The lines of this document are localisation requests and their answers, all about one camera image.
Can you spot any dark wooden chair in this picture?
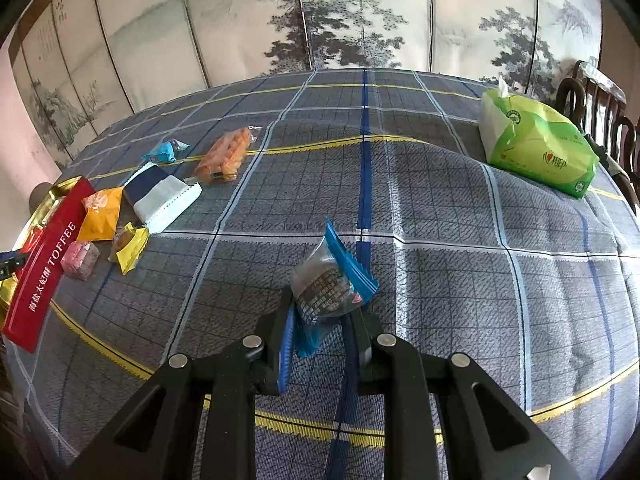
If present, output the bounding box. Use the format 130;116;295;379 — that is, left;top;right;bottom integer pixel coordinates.
607;115;640;211
555;60;628;133

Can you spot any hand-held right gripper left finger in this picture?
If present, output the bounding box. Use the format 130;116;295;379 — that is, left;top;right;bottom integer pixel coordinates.
60;287;296;480

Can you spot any gold candy box tray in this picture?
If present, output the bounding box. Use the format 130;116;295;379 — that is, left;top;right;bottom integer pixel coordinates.
0;177;86;313

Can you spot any orange snack packet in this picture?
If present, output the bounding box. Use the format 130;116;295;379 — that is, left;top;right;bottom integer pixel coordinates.
76;186;126;243

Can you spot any blue and white snack packet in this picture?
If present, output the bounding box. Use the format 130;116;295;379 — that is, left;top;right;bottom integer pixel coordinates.
122;161;203;236

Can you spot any red toffee box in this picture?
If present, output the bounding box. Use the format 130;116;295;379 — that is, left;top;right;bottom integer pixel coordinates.
1;176;97;354

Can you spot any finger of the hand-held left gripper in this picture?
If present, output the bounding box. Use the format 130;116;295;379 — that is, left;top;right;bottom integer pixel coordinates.
0;250;26;281

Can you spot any green tissue pack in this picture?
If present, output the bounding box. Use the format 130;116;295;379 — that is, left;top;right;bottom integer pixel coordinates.
477;75;601;200

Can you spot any clear blue-edged snack packet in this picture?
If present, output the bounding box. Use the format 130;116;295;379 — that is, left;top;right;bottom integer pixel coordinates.
291;217;381;359

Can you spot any painted folding screen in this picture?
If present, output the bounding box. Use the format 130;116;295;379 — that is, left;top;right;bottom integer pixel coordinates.
10;0;603;171

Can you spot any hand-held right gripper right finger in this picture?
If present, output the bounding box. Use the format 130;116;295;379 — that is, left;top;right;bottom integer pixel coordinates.
342;305;581;480

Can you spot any small light blue candy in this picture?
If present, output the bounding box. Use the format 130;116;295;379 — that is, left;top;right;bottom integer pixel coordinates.
141;140;193;165

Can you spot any plaid tablecloth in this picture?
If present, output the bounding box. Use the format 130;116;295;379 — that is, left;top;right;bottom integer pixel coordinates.
2;67;640;480

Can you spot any pink wrapped candy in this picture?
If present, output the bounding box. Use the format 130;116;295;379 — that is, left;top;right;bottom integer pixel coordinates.
60;241;100;281

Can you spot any yellow snack packet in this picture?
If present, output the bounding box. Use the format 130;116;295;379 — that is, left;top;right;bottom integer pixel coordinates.
109;224;150;276

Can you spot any orange cracker packet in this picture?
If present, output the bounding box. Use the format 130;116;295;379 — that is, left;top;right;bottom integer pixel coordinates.
185;126;261;186

